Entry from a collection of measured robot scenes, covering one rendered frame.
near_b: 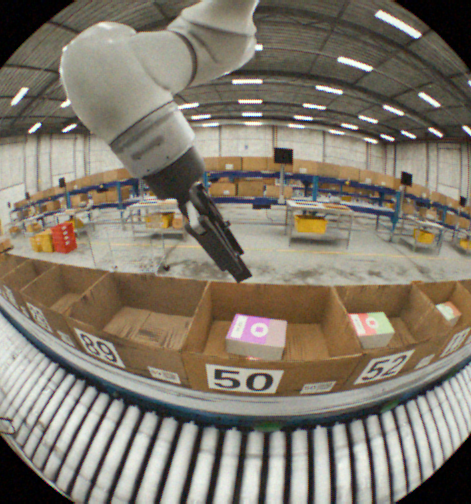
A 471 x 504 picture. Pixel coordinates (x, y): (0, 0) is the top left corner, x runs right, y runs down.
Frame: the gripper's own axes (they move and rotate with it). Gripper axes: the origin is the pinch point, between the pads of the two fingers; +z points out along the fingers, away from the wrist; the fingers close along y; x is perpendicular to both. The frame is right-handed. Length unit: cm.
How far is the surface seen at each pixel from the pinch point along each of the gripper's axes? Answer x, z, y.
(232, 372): -11.0, 15.0, 15.6
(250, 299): -5.7, 30.1, -8.7
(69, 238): -370, 47, -322
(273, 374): -3.4, 18.0, 18.3
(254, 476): -18, 28, 47
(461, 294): 86, 61, 30
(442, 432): 41, 50, 75
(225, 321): -17.6, 35.2, -7.4
